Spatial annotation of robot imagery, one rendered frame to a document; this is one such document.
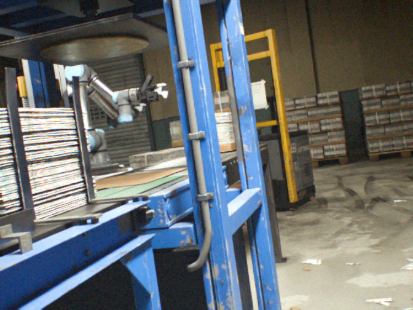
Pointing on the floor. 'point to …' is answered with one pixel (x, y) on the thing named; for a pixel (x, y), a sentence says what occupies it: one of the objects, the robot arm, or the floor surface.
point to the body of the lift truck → (296, 146)
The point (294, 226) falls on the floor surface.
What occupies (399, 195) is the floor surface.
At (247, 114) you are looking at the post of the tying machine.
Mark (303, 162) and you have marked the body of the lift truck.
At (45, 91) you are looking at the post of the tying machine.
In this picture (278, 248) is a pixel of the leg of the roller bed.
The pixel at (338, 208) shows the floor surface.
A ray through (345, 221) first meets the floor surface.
